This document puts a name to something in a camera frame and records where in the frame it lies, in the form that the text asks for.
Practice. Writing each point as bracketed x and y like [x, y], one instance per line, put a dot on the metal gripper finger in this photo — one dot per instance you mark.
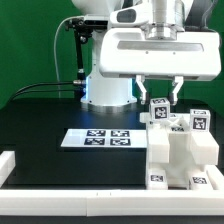
[176, 86]
[140, 79]

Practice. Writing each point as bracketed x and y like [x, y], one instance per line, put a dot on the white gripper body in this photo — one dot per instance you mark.
[126, 53]

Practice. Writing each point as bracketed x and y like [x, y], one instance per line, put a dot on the white tagged cube nut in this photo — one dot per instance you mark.
[199, 120]

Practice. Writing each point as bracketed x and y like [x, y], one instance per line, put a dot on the white chair back frame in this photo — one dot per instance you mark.
[202, 146]

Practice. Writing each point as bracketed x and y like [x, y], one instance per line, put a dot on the white chair seat tray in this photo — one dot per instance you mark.
[169, 152]

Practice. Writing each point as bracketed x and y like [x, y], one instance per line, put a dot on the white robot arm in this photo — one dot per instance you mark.
[168, 18]

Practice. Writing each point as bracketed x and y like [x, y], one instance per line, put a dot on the white fiducial tag sheet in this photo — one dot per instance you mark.
[104, 138]

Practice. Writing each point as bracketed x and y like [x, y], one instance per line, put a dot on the white front fence bar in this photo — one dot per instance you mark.
[89, 203]

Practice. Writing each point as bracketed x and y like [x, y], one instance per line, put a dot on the white left fence piece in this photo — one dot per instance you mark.
[7, 164]

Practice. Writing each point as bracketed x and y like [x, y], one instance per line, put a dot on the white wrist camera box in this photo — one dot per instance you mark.
[132, 16]

